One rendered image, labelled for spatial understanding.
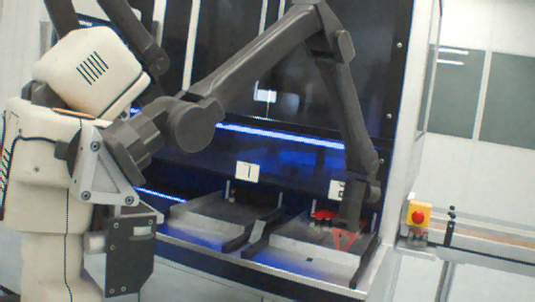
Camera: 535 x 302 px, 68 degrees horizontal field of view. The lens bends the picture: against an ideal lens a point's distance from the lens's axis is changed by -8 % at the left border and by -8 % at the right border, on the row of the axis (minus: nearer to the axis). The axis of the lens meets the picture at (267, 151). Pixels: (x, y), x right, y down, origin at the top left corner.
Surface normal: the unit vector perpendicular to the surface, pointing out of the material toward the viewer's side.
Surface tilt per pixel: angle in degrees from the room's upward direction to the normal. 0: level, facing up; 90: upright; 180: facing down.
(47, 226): 90
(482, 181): 90
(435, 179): 90
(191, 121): 94
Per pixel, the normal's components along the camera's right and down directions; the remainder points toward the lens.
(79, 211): 0.65, 0.19
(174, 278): -0.39, 0.07
